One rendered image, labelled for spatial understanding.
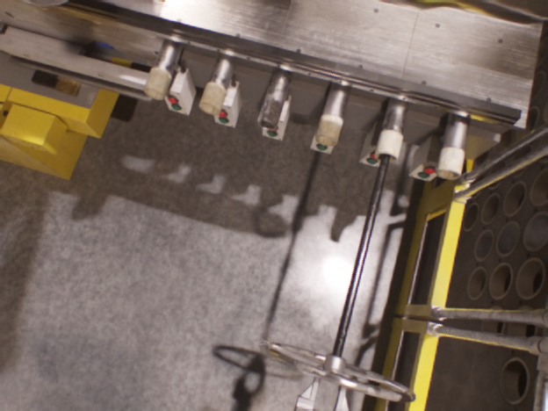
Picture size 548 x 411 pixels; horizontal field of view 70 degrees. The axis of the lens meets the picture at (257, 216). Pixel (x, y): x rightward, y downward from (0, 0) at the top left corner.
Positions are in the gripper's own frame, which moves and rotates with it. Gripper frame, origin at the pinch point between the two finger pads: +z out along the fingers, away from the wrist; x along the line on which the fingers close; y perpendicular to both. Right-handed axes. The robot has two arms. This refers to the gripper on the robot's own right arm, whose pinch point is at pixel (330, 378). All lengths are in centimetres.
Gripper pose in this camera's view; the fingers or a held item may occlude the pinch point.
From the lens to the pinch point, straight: 105.5
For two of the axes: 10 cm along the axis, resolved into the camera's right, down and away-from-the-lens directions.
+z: 2.9, -9.4, 2.0
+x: 9.5, 2.7, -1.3
